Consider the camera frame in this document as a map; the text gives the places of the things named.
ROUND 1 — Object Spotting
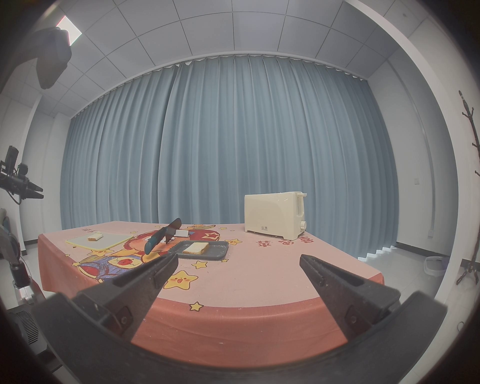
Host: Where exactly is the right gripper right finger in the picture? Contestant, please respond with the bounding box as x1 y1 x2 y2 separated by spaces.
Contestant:
299 254 402 343

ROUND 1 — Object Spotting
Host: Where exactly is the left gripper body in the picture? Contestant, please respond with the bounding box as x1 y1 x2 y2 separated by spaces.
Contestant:
0 163 30 196

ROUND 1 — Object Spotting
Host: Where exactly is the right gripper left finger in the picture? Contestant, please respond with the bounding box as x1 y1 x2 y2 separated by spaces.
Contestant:
71 254 179 343

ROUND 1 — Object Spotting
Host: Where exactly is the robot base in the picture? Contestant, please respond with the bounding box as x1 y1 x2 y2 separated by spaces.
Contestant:
0 277 64 377

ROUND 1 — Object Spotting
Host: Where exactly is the cream toaster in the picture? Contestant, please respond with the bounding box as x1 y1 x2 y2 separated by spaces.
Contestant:
244 191 308 240

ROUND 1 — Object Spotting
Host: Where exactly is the cutting board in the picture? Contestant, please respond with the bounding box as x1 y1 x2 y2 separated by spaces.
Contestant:
65 232 135 250

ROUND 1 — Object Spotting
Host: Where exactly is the white knife rest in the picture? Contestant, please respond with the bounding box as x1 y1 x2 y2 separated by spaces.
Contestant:
165 229 192 247

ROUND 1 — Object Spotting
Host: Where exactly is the white plastic bin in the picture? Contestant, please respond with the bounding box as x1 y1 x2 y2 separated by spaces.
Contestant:
423 256 451 278

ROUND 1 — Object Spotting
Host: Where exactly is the dark grey tray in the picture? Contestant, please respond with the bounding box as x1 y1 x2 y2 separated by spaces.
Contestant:
173 240 230 261

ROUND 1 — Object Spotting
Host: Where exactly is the dark coat stand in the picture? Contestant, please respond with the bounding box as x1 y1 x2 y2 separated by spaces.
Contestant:
455 89 480 286

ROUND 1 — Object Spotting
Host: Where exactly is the ceiling light panel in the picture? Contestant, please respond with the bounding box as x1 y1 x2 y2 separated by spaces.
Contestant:
56 15 83 47

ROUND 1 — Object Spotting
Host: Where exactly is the blue curtain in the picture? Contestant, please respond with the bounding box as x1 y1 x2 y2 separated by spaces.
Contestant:
59 53 400 260

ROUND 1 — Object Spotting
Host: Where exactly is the knife with blue-green handle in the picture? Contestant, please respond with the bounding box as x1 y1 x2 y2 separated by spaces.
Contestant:
144 218 182 256

